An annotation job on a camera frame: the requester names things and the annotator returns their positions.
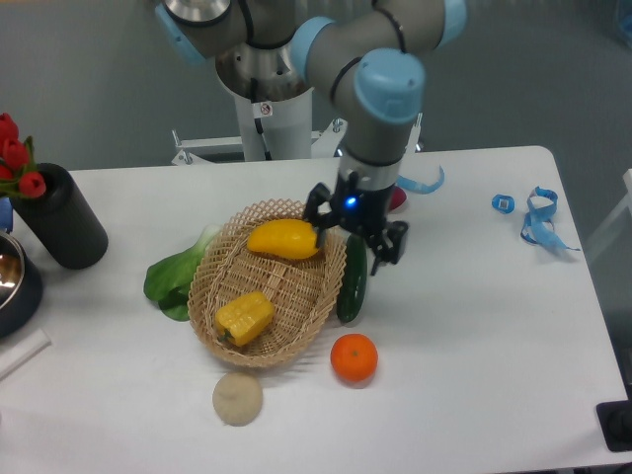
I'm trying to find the blue curved tape strip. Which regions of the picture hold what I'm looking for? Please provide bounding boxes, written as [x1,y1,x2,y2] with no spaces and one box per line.
[396,166,445,195]

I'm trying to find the purple sweet potato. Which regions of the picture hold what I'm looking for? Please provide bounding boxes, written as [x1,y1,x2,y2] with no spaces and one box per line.
[389,187,407,212]

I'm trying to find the yellow mango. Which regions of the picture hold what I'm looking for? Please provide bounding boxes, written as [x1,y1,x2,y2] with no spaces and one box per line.
[247,219,319,260]

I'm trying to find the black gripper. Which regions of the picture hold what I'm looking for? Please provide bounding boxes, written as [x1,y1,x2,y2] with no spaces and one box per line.
[302,171,409,276]

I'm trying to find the crumpled blue tape strip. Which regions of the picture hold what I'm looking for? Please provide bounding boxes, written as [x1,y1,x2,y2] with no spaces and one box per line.
[520,187,580,252]

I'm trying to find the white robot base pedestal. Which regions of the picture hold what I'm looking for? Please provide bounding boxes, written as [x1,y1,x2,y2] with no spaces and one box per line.
[215,43,312,161]

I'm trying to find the green bok choy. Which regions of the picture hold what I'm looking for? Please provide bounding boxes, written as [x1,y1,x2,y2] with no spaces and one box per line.
[143,224,221,322]

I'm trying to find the green cucumber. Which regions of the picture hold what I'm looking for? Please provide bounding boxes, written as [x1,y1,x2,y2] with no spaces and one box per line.
[336,234,367,324]

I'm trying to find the black device at corner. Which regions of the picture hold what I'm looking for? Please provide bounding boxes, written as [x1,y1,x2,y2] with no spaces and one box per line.
[595,400,631,452]

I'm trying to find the yellow bell pepper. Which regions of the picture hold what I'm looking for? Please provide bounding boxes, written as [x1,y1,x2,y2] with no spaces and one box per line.
[214,291,276,347]

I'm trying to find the red tulip flowers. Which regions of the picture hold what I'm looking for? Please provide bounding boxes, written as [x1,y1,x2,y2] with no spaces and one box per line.
[1,113,46,199]

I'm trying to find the black ribbed vase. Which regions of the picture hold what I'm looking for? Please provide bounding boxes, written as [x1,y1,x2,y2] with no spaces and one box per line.
[11,163,109,270]

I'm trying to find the orange tangerine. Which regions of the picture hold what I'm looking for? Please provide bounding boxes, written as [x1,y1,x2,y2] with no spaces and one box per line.
[330,333,379,383]

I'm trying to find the steel bowl dark rim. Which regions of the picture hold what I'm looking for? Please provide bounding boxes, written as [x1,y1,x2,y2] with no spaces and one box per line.
[1,231,43,338]

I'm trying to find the small blue tape roll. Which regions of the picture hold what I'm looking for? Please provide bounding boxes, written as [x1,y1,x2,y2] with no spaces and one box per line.
[491,195,515,214]

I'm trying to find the woven wicker basket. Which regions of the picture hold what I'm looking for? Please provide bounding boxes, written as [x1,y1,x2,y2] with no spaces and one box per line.
[188,199,346,368]

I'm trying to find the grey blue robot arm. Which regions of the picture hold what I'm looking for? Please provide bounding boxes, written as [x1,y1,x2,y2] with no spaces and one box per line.
[155,1,467,266]

